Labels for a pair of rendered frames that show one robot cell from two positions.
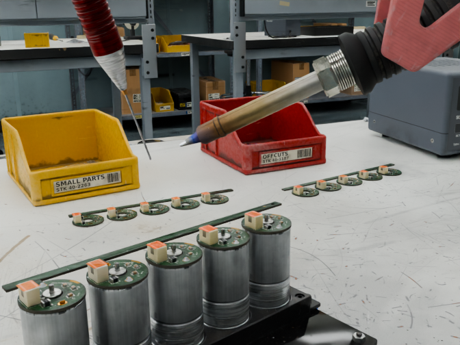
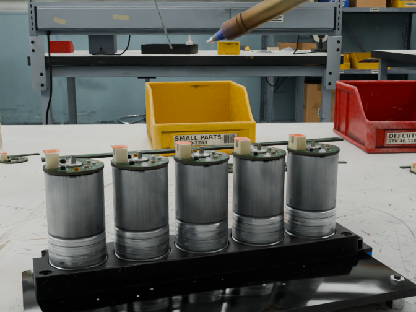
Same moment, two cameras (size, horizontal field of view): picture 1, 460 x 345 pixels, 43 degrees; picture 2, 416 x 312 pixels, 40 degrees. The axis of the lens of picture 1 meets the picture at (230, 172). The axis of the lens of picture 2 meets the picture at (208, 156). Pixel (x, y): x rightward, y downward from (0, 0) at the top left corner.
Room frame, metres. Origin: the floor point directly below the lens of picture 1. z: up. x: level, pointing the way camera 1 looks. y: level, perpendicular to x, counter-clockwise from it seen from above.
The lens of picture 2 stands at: (0.00, -0.07, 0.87)
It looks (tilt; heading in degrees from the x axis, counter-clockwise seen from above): 13 degrees down; 21
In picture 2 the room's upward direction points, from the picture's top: straight up
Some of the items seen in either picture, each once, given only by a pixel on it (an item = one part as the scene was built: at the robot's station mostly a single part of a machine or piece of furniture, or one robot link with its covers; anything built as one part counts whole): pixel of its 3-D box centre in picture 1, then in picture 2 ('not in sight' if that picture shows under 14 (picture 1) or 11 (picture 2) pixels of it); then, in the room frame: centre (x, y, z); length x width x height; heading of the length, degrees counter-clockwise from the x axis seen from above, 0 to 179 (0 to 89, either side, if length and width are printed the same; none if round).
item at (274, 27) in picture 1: (282, 27); not in sight; (3.06, -0.28, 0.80); 0.15 x 0.12 x 0.10; 43
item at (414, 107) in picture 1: (443, 103); not in sight; (0.69, -0.26, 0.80); 0.15 x 0.12 x 0.10; 19
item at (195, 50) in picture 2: not in sight; (169, 49); (2.53, 1.11, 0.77); 0.24 x 0.16 x 0.04; 99
